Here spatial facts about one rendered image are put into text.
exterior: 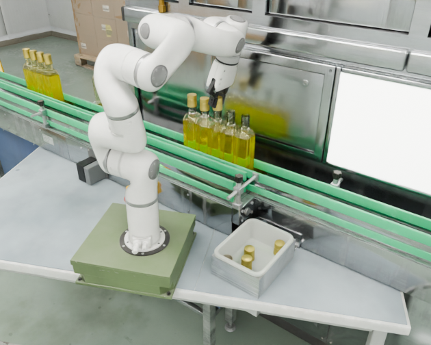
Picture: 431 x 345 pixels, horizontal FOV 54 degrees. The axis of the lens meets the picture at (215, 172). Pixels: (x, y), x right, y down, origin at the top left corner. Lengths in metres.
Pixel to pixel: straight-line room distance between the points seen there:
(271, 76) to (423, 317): 1.00
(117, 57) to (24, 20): 6.72
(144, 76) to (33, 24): 6.88
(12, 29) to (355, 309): 6.96
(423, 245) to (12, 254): 1.27
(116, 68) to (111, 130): 0.17
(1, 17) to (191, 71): 5.99
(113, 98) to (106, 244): 0.51
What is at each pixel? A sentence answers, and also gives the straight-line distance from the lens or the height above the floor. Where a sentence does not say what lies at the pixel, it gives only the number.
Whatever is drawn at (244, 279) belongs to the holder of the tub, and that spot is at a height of 0.80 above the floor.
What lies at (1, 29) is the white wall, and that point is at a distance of 7.54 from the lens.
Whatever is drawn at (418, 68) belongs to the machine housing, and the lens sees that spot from 1.29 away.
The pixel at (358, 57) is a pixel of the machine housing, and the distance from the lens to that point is 1.33.
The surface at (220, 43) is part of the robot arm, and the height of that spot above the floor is 1.41.
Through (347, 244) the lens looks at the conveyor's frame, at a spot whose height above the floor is 0.84.
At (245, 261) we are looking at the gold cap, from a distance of 1.30.
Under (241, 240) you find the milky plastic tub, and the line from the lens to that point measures 1.41.
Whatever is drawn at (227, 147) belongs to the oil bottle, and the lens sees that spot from 1.47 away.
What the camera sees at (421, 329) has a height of 0.43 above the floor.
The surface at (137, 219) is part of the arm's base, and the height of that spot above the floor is 0.95.
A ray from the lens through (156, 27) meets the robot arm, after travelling 1.05.
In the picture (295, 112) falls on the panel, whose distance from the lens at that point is 1.46.
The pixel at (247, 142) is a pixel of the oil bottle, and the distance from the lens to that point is 1.42.
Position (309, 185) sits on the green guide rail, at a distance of 1.43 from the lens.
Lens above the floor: 1.70
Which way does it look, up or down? 31 degrees down
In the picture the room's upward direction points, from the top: straight up
